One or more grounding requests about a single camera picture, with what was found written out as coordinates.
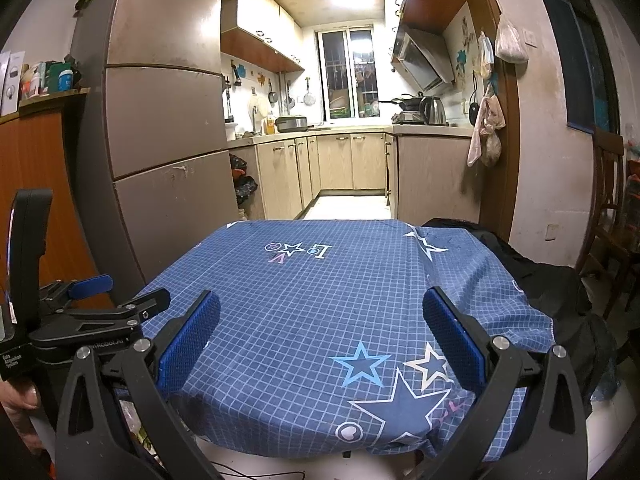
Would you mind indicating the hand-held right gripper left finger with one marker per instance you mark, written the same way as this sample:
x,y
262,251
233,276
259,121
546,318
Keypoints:
x,y
190,340

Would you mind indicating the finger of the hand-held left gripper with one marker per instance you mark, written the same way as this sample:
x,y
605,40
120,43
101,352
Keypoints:
x,y
120,310
92,287

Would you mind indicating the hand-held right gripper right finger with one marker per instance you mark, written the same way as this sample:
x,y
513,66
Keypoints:
x,y
455,335

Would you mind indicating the person's left hand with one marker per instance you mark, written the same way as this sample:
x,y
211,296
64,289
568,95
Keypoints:
x,y
17,397

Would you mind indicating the wooden side cabinet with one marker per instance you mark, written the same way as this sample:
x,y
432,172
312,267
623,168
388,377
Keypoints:
x,y
45,160

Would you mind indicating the black jacket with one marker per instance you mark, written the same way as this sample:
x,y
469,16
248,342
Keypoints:
x,y
550,280

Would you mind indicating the blue checked tablecloth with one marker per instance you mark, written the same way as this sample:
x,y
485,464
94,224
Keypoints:
x,y
310,310

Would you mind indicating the black plastic bags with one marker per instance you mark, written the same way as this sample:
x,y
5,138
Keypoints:
x,y
244,182

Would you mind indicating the white appliance box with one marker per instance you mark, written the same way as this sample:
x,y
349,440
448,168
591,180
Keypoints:
x,y
11,85

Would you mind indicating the green packet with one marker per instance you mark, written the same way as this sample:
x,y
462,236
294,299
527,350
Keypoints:
x,y
62,77

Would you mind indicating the grey refrigerator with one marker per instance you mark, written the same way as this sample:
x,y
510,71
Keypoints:
x,y
160,110

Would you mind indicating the beige kitchen base cabinets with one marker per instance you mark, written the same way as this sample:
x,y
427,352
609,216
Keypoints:
x,y
285,175

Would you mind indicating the hanging cloth bags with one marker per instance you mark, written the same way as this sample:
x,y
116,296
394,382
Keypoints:
x,y
487,130

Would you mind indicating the wooden chair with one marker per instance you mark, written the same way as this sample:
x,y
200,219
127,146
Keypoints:
x,y
607,170

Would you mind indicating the black hanging ladle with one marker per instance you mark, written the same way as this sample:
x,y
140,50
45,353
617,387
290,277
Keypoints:
x,y
473,110

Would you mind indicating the metal kettle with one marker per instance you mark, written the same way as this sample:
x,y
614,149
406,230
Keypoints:
x,y
432,110

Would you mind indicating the yellow oil bottle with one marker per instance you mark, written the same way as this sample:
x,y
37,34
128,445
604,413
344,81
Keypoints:
x,y
270,125

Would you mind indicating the black frying pan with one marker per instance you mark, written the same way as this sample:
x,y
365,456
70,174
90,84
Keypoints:
x,y
407,103

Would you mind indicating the metal pot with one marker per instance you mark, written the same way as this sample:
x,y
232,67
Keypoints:
x,y
292,124

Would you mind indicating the hanging metal strainer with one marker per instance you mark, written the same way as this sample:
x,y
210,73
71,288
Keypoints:
x,y
309,97

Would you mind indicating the metal range hood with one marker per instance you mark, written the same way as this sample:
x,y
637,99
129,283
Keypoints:
x,y
425,60

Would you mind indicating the small clear plastic bag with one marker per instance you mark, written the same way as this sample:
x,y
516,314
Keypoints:
x,y
485,60

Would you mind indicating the kitchen window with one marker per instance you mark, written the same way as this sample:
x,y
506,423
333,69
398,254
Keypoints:
x,y
345,75

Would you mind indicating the white plastic bag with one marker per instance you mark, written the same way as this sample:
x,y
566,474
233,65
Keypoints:
x,y
510,42

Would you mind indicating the dark window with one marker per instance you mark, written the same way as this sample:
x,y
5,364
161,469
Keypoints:
x,y
575,60

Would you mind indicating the wooden door frame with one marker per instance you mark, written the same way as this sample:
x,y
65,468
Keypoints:
x,y
505,185

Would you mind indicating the beige wall cabinet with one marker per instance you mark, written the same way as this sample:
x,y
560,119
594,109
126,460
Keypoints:
x,y
255,15

